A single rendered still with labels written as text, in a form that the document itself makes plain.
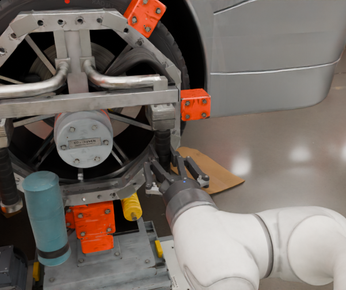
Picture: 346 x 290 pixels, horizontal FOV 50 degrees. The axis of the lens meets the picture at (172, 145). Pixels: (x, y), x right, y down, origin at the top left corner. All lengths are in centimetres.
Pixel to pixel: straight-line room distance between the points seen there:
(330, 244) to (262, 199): 165
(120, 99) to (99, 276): 79
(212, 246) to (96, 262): 96
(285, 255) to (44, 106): 53
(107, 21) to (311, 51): 71
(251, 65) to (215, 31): 17
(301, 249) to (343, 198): 178
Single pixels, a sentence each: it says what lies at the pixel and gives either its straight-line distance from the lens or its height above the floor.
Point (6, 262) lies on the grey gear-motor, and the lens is 125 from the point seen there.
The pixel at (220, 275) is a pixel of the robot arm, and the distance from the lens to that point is 52.
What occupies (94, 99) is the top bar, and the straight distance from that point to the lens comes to 78.
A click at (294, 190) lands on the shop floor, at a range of 231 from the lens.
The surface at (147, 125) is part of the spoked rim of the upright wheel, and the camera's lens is 115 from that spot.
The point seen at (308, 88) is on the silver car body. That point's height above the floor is 82.
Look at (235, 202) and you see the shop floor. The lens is 213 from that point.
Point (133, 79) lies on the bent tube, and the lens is 78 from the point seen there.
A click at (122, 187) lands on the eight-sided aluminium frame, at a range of 112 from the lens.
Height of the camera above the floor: 124
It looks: 27 degrees down
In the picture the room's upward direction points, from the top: straight up
